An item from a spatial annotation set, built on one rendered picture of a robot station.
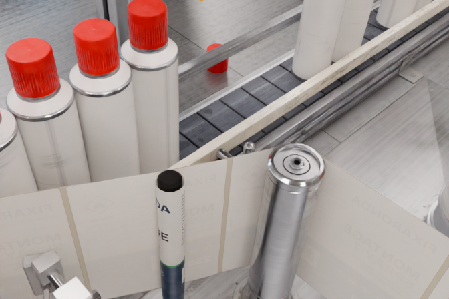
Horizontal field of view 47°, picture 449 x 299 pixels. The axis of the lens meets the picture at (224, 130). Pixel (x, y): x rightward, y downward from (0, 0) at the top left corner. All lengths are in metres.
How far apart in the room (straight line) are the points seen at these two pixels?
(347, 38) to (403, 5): 0.14
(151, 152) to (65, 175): 0.10
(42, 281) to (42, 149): 0.12
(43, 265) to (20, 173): 0.09
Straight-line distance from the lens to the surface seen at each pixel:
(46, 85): 0.41
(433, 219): 0.58
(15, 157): 0.42
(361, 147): 0.63
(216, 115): 0.64
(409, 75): 0.85
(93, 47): 0.41
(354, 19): 0.71
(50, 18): 0.93
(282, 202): 0.34
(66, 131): 0.43
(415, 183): 0.62
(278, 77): 0.71
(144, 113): 0.48
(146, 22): 0.43
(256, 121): 0.59
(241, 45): 0.62
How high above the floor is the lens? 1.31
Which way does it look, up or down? 44 degrees down
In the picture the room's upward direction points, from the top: 4 degrees clockwise
